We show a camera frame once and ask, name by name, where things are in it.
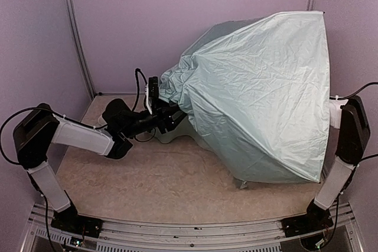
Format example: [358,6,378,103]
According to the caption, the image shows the mint green black umbrella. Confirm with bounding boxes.
[159,11,330,184]

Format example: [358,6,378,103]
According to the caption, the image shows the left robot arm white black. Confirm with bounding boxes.
[13,99,186,218]

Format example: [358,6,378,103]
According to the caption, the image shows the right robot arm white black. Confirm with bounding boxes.
[307,95,371,221]

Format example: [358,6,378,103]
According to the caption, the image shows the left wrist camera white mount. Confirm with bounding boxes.
[145,76,159,114]

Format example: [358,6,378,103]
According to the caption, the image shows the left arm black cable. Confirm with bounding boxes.
[0,106,39,166]

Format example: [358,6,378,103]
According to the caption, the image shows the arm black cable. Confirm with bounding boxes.
[335,81,378,99]
[0,106,39,166]

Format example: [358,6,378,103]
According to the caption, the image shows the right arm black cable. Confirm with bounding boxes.
[335,81,378,99]

